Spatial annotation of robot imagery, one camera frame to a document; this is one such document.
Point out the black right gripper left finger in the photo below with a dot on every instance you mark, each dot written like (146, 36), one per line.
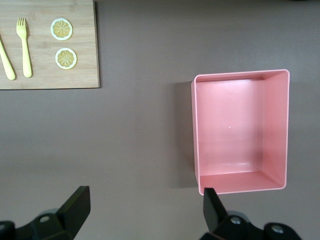
(72, 215)

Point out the yellow plastic fork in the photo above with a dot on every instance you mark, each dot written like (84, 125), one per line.
(25, 55)

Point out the wooden cutting board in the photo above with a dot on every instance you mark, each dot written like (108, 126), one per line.
(40, 75)

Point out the pink plastic bin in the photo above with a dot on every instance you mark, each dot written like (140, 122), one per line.
(230, 130)

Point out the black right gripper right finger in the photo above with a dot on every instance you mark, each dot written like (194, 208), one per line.
(217, 220)

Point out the yellow plastic knife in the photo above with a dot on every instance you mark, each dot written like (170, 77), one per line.
(7, 66)

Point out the lemon slice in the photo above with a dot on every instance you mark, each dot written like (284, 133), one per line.
(61, 29)
(66, 58)

